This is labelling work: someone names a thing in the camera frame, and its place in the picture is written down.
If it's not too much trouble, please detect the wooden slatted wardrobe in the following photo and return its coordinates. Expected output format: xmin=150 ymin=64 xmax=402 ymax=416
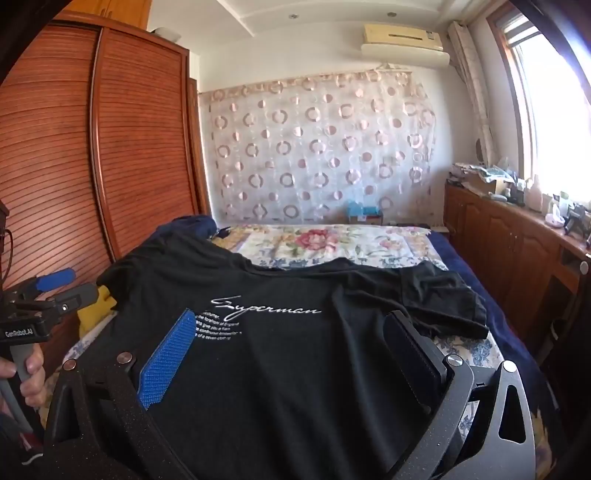
xmin=0 ymin=11 xmax=213 ymax=370

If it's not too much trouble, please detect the navy blanket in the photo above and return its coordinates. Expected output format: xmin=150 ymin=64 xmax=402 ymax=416
xmin=416 ymin=226 xmax=555 ymax=416

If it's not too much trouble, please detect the pink bottle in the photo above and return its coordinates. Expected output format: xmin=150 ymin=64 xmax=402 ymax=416
xmin=526 ymin=175 xmax=546 ymax=213

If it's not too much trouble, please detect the wooden side cabinet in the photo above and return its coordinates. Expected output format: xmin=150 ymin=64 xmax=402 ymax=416
xmin=443 ymin=180 xmax=591 ymax=324

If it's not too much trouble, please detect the stack of small boxes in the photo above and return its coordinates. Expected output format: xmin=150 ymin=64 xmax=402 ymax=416
xmin=448 ymin=161 xmax=476 ymax=185

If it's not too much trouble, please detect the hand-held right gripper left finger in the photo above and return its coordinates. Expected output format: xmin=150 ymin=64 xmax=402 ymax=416
xmin=41 ymin=308 xmax=204 ymax=480

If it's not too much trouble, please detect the open cardboard box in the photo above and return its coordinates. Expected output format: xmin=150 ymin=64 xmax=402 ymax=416
xmin=462 ymin=171 xmax=513 ymax=195

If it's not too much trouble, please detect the cardboard box with blue cloth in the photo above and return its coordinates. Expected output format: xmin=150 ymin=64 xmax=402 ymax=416
xmin=346 ymin=200 xmax=384 ymax=225

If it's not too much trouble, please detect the wood-framed window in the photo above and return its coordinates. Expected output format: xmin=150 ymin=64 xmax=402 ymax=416
xmin=489 ymin=0 xmax=591 ymax=213

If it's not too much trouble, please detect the blue floral bedsheet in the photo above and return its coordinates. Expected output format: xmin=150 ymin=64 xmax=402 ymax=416
xmin=62 ymin=256 xmax=506 ymax=370

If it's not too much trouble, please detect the cream air conditioner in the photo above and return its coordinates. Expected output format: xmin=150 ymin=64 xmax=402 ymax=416
xmin=362 ymin=23 xmax=444 ymax=51

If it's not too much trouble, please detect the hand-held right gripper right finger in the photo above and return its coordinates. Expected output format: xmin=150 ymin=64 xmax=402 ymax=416
xmin=369 ymin=310 xmax=539 ymax=480

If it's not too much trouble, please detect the black printed t-shirt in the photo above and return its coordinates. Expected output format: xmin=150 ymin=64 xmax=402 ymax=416
xmin=78 ymin=231 xmax=491 ymax=480

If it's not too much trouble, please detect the person's left hand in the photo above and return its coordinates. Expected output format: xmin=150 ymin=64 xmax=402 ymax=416
xmin=0 ymin=344 xmax=48 ymax=411

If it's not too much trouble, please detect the black handheld device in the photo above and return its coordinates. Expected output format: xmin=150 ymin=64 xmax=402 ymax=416
xmin=563 ymin=203 xmax=589 ymax=237

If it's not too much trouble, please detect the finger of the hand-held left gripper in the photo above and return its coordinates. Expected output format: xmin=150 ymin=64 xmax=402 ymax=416
xmin=34 ymin=282 xmax=100 ymax=324
xmin=9 ymin=268 xmax=77 ymax=302

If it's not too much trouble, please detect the pale window curtain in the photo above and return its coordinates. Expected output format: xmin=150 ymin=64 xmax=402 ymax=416
xmin=448 ymin=21 xmax=492 ymax=167

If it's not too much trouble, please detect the circle-patterned sheer curtain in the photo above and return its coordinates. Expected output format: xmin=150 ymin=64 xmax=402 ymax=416
xmin=198 ymin=69 xmax=437 ymax=227

